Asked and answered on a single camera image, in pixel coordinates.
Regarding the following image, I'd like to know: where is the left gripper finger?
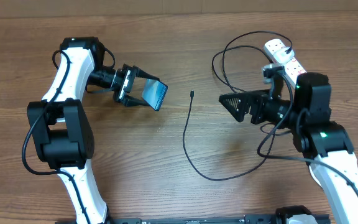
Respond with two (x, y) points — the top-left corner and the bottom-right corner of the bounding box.
(123, 95), (150, 107)
(133, 65), (160, 81)

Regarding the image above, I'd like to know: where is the Samsung Galaxy smartphone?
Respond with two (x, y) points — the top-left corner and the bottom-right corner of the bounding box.
(142, 79), (168, 111)

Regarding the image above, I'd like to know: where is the black USB charging cable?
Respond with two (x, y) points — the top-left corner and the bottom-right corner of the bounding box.
(182, 30), (293, 182)

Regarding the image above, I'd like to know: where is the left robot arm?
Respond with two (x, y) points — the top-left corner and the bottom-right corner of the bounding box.
(22, 37), (168, 223)

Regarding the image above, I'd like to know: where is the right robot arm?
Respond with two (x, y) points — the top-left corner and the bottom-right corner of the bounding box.
(219, 73), (358, 223)

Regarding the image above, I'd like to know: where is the white charger plug adapter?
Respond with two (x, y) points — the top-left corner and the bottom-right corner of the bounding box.
(273, 47), (295, 64)

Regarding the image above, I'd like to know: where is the white power strip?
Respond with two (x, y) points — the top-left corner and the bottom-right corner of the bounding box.
(264, 39), (306, 86)

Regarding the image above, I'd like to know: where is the cardboard backdrop panel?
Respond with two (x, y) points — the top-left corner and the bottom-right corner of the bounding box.
(0, 0), (358, 18)

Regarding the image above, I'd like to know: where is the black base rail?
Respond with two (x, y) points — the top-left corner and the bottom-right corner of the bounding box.
(106, 215), (281, 224)

